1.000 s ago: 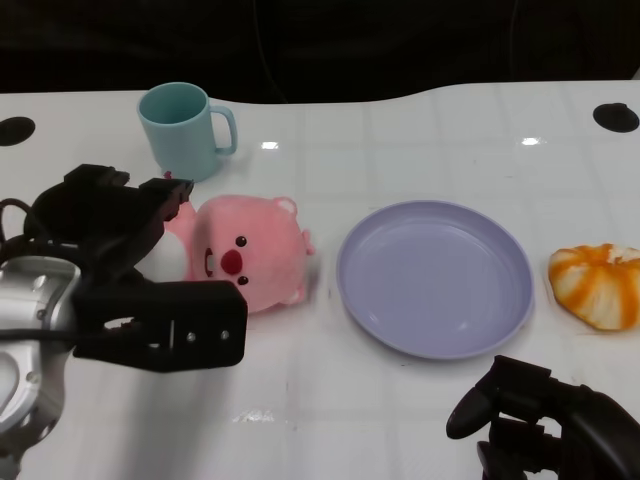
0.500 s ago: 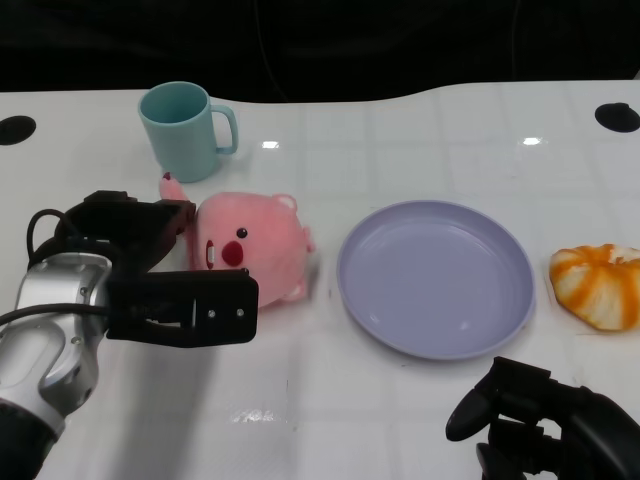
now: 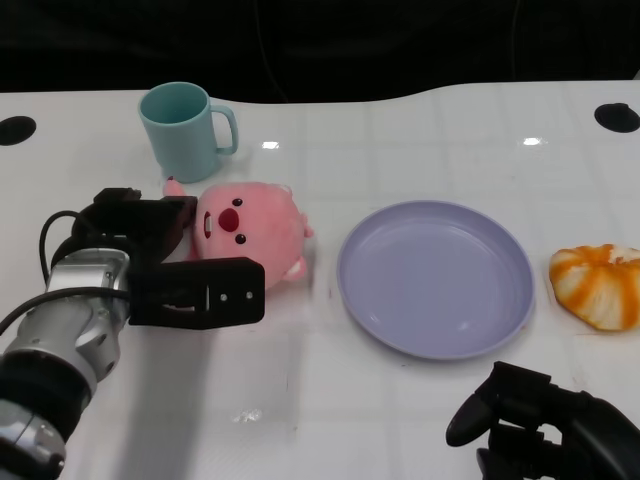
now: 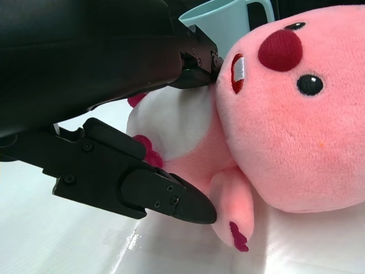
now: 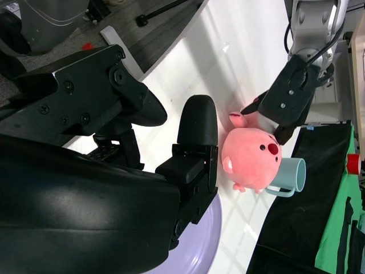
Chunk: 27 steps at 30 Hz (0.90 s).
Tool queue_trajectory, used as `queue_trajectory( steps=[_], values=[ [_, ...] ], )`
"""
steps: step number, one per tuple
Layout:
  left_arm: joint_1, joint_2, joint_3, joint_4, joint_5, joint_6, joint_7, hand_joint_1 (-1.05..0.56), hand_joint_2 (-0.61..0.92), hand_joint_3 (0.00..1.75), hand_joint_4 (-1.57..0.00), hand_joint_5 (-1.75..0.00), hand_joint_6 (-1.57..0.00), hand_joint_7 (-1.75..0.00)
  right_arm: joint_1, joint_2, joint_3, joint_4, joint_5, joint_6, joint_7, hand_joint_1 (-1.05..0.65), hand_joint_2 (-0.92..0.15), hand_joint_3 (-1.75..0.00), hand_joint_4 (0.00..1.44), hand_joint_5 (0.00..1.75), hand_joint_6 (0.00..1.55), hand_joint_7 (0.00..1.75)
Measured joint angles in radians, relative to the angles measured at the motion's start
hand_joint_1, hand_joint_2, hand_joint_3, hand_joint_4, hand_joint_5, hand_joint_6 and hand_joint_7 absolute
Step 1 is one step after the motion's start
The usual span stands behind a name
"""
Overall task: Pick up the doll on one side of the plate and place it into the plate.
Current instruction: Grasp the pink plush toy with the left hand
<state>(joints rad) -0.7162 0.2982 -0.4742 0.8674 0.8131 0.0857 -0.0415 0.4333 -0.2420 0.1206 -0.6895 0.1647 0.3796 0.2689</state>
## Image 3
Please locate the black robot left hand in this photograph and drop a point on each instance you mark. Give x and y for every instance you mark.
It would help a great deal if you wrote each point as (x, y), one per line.
(165, 295)

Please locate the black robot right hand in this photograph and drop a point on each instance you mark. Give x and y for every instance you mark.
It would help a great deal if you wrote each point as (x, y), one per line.
(540, 415)

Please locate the pink plush doll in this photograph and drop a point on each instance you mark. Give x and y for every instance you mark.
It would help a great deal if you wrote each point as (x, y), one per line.
(255, 225)

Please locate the purple plate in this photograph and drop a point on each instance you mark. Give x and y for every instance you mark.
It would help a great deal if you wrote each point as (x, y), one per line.
(435, 280)

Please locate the orange striped bread toy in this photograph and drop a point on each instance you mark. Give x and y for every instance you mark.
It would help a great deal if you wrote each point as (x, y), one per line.
(600, 290)

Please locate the teal plastic cup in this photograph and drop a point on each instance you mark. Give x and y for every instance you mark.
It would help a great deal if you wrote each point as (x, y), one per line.
(180, 145)

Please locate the black table grommet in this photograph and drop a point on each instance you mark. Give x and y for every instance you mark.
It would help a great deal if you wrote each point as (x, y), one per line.
(617, 117)
(15, 131)

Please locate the black curtain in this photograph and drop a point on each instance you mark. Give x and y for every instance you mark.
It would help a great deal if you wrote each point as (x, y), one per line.
(320, 45)

